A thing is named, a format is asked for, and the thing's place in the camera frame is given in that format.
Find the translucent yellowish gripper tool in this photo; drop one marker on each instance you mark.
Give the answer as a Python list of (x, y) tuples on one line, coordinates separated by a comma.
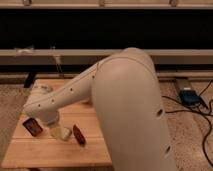
[(59, 132)]

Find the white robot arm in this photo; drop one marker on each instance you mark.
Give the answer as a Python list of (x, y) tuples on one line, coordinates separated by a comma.
[(126, 96)]

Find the dark red rectangular eraser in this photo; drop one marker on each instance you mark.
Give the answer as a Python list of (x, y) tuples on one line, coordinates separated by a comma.
[(32, 126)]

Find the brown oval block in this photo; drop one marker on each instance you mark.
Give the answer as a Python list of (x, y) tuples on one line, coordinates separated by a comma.
[(79, 136)]

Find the wooden board table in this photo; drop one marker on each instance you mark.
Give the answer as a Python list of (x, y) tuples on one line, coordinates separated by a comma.
[(43, 151)]

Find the black table leg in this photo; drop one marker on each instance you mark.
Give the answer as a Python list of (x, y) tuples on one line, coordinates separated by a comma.
[(30, 79)]

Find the blue power adapter box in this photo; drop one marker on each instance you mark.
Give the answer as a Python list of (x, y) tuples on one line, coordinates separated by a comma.
[(189, 97)]

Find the beige metal rail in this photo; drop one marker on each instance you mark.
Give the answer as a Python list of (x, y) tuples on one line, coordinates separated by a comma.
[(86, 56)]

